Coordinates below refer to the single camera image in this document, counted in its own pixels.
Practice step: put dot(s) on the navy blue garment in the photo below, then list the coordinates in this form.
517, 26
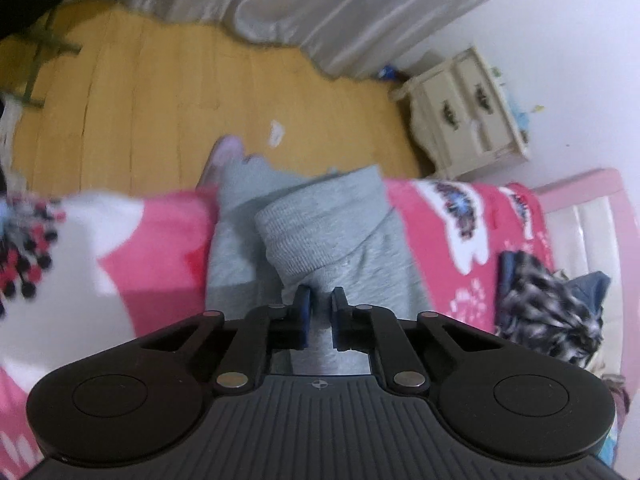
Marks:
507, 280

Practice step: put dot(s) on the white paper scrap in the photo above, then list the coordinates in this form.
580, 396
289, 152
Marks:
276, 132

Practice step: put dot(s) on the green folding stool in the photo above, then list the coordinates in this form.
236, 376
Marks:
55, 45

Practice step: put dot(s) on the silver grey curtain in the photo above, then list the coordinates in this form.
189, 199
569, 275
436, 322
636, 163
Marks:
300, 0

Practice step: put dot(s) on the grey sweatshirt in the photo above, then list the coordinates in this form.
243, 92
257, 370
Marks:
325, 220

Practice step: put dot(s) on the small blue object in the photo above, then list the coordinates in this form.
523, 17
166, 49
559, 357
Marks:
390, 72

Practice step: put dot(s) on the pink cream bed headboard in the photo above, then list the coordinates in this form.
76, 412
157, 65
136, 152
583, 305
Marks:
590, 230

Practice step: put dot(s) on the light blue toy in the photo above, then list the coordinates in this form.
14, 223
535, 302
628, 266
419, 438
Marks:
520, 117

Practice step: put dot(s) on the black white plaid shirt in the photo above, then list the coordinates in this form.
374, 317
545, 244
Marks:
550, 305

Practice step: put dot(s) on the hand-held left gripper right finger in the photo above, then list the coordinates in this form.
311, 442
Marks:
337, 315

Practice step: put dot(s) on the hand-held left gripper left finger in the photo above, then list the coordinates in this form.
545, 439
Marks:
302, 312

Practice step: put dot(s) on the pink floral fleece blanket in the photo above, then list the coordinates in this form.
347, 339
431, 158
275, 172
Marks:
150, 240

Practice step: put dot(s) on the blue denim garment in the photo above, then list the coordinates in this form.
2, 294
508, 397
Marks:
592, 290

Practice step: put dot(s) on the cream nightstand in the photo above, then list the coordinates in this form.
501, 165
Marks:
475, 125

